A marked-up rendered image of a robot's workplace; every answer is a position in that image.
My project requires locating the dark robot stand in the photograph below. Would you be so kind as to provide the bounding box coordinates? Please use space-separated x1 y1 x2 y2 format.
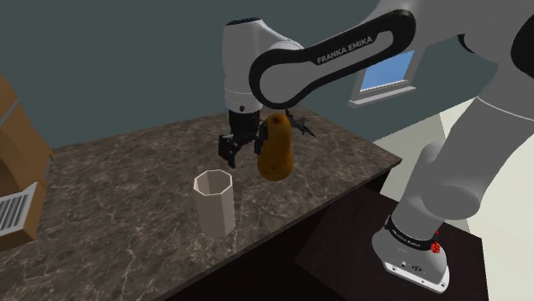
294 185 490 301

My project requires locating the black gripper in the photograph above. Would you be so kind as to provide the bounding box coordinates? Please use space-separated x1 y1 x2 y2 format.
218 109 270 170

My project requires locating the grey framed window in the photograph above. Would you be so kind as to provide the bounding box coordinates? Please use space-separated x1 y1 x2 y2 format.
347 49 418 109

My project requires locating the beige octagonal cup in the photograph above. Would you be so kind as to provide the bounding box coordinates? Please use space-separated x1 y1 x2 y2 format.
193 168 236 240

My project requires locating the brown potato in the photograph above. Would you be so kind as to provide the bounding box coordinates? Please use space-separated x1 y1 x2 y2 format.
256 114 294 183

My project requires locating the brown cabinet with white grille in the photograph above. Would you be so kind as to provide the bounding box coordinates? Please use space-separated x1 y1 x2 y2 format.
0 74 56 254

